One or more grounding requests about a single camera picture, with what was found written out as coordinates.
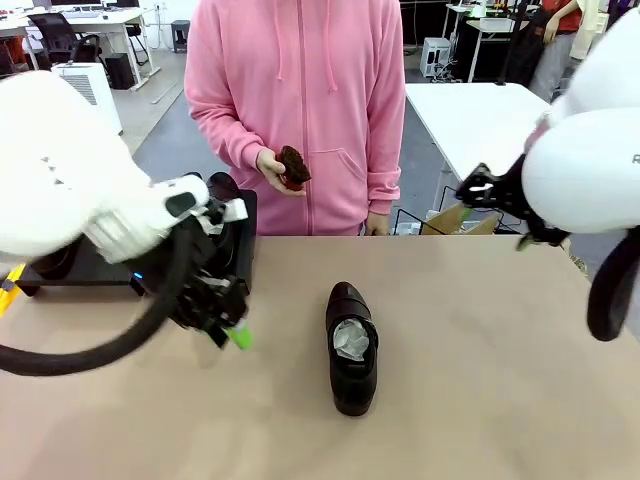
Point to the left gripper green finger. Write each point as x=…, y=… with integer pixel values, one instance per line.
x=217, y=337
x=241, y=336

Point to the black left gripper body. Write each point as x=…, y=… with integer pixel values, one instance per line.
x=210, y=305

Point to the right gripper green finger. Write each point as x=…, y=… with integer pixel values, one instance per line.
x=477, y=187
x=535, y=237

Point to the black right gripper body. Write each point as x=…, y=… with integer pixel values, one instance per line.
x=510, y=192

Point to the brown shoe brush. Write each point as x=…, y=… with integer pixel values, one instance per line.
x=295, y=167

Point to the person right forearm pink sleeve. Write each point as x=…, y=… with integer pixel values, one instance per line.
x=215, y=130

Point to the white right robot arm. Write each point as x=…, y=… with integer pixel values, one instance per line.
x=590, y=170

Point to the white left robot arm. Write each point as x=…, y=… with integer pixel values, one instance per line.
x=60, y=175

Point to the person left forearm pink sleeve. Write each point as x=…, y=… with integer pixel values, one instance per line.
x=387, y=185

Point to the black metal shoe stand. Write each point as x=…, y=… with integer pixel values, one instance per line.
x=100, y=275
x=250, y=240

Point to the person left hand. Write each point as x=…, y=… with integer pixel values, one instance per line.
x=377, y=225

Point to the person right hand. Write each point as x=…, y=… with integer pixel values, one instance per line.
x=270, y=165

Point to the brown cardboard box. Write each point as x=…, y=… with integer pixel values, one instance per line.
x=450, y=220

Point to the large white table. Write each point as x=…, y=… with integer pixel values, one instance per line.
x=475, y=125

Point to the white power strip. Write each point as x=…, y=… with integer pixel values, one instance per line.
x=406, y=229

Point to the white computer tower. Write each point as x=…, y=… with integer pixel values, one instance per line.
x=435, y=55

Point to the person torso pink hoodie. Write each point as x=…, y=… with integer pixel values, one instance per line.
x=300, y=50

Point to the white air purifier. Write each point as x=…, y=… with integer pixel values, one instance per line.
x=95, y=85

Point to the black computer tower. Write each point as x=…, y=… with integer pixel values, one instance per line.
x=120, y=70

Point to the small black stool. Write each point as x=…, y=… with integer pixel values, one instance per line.
x=177, y=35

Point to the white office desk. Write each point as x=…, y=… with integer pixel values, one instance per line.
x=110, y=20

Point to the black office chair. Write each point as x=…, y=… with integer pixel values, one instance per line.
x=55, y=35

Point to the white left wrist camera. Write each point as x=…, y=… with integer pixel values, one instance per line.
x=236, y=211

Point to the background table white frame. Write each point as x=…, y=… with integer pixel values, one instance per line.
x=487, y=50

